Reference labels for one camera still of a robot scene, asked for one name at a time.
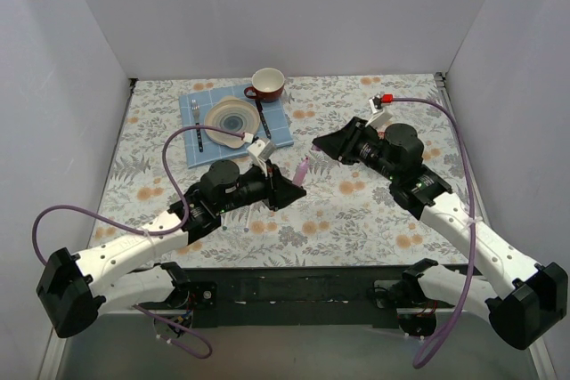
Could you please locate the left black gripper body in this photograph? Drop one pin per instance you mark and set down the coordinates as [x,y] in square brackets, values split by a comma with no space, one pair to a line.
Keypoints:
[272,185]

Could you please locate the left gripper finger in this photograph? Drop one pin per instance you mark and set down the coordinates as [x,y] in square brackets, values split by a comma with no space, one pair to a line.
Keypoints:
[280,201]
[281,187]

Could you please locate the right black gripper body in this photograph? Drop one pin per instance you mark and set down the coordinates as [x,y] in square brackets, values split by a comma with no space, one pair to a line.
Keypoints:
[352,141]

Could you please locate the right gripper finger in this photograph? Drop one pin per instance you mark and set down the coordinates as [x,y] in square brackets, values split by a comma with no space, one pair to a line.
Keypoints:
[335,146]
[352,128]

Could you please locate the white blue marker pen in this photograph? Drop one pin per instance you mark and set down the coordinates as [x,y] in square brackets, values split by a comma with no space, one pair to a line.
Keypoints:
[248,219]

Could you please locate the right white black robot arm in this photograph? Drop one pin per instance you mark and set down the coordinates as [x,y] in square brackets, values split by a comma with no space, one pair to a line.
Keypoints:
[522,298]

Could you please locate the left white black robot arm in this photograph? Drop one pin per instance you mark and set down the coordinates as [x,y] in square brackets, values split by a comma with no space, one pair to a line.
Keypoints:
[75,289]

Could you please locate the blue checkered cloth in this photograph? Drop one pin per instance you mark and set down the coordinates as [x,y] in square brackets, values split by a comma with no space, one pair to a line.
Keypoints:
[274,115]

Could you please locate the beige plate with blue rings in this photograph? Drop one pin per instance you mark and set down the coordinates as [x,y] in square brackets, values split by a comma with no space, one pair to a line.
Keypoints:
[233,115]

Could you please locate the red mug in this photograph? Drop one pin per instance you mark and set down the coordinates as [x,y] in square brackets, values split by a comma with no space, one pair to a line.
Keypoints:
[267,85]

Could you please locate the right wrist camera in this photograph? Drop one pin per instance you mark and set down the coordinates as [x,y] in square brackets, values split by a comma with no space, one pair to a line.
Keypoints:
[379,111]

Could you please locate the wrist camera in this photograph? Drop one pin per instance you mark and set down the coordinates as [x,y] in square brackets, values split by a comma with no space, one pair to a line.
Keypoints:
[379,111]
[260,151]

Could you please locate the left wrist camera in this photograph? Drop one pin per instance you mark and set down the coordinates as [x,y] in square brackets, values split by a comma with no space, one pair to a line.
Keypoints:
[260,151]

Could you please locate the fork with dark handle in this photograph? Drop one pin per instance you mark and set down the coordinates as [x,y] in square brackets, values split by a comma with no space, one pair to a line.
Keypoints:
[195,110]

